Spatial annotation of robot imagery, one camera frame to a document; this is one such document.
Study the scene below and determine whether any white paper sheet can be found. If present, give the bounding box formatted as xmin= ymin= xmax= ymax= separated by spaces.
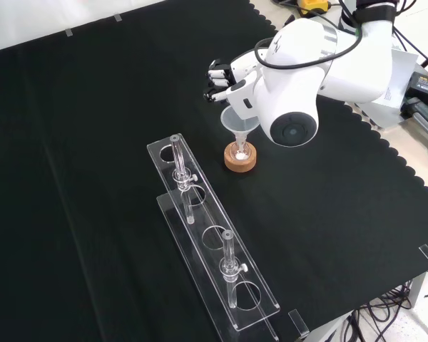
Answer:
xmin=379 ymin=48 xmax=420 ymax=108

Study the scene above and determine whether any black power unit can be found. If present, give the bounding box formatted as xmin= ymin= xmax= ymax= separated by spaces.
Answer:
xmin=401 ymin=70 xmax=428 ymax=107

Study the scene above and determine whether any black hand tool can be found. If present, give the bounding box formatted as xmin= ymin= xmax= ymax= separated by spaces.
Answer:
xmin=401 ymin=96 xmax=428 ymax=138

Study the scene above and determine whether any black cloth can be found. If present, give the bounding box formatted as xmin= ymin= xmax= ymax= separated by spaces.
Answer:
xmin=0 ymin=0 xmax=428 ymax=342

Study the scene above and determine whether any black cable bundle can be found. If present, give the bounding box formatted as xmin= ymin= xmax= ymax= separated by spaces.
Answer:
xmin=340 ymin=279 xmax=417 ymax=342

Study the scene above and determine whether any translucent plastic funnel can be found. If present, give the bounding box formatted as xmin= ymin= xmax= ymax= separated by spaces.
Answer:
xmin=220 ymin=105 xmax=261 ymax=150

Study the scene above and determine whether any cork ring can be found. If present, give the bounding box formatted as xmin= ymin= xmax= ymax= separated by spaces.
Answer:
xmin=223 ymin=141 xmax=258 ymax=173

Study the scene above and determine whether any yellow stop button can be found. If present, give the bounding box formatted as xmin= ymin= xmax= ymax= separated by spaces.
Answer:
xmin=297 ymin=0 xmax=331 ymax=16

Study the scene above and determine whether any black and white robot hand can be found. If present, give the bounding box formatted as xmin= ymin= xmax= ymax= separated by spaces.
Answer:
xmin=203 ymin=49 xmax=263 ymax=121

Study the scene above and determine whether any clear funnel stand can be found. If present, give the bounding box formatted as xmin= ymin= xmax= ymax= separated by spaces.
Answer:
xmin=146 ymin=133 xmax=281 ymax=342

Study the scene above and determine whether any clear round-bottom flask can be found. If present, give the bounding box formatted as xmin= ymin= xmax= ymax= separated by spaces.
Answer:
xmin=231 ymin=140 xmax=253 ymax=161

